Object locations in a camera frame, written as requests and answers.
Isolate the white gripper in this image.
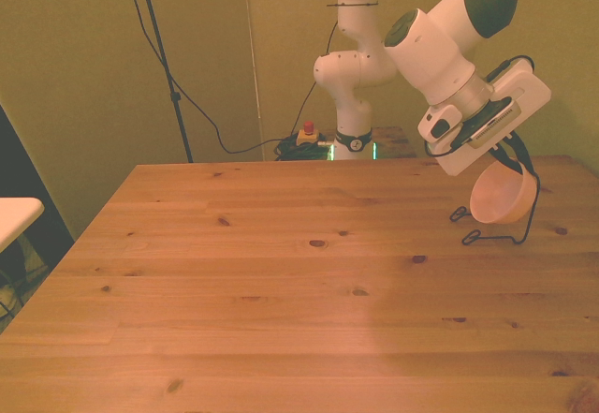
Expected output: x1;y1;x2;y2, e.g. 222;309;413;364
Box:
425;66;553;178

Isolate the pink plastic bowl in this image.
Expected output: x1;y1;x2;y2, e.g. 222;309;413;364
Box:
469;159;539;226

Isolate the yellow emergency stop button box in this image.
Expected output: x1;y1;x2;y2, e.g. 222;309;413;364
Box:
297;121;326;148

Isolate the black tripod stand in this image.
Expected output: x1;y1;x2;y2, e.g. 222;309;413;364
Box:
133;0;195;164

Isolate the dark furniture panel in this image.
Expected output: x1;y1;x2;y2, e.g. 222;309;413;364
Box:
0;103;76;292

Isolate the white side table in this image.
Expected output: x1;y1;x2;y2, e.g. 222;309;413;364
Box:
0;196;46;255

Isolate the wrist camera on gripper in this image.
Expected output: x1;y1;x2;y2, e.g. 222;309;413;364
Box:
451;96;523;151

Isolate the black wire bowl stand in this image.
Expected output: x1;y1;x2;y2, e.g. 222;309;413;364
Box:
449;168;542;247

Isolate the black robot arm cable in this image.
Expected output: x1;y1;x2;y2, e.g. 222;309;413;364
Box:
289;22;341;140

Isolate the coiled dark green cable bundle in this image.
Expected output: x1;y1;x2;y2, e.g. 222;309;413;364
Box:
273;135;334;162

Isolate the long black tripod cable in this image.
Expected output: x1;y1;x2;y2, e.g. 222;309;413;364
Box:
119;0;287;155

